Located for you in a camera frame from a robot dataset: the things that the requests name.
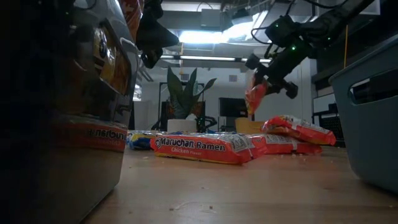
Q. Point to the black background robot rig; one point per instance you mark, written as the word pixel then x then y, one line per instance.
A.
pixel 202 123

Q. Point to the dark grey left bin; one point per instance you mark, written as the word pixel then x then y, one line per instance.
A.
pixel 46 174

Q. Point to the white wall board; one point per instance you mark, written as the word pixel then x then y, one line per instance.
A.
pixel 323 102

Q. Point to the red Maruchan noodle pack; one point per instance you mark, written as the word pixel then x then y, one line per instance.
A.
pixel 132 15

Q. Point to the grey wall vent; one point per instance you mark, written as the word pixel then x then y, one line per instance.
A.
pixel 233 78

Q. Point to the black wall monitor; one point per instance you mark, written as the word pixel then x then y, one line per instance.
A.
pixel 233 107

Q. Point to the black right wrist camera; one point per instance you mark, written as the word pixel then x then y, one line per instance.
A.
pixel 284 29

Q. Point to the grey ceiling unit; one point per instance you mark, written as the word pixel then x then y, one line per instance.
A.
pixel 211 18

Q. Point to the teal plastic bin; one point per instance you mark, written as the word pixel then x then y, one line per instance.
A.
pixel 373 140

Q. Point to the orange Maruchan noodle pack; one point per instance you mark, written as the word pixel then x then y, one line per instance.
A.
pixel 298 129
pixel 255 96
pixel 202 149
pixel 289 147

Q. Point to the yellow plastic bin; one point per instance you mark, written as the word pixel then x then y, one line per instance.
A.
pixel 247 126

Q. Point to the green succulent plant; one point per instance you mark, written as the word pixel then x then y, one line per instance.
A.
pixel 183 96

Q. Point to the white plant pot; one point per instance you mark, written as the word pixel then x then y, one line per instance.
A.
pixel 182 126

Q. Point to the fluorescent ceiling tube light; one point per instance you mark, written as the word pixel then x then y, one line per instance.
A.
pixel 255 60
pixel 208 58
pixel 168 57

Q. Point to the blue Maruchan noodle pack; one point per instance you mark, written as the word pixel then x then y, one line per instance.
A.
pixel 140 141

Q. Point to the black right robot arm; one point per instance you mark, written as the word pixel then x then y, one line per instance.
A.
pixel 335 21

